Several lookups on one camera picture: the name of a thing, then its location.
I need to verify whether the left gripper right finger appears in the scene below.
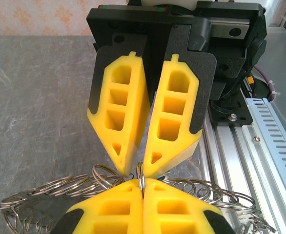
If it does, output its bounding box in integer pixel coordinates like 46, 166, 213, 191
143, 177, 237, 234

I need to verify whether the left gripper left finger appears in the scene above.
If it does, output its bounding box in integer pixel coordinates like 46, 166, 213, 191
51, 178, 144, 234

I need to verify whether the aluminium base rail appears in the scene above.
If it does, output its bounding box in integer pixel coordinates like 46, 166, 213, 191
198, 121, 286, 234

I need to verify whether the slotted grey cable duct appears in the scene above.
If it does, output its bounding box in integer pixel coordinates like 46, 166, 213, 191
245, 97, 286, 205

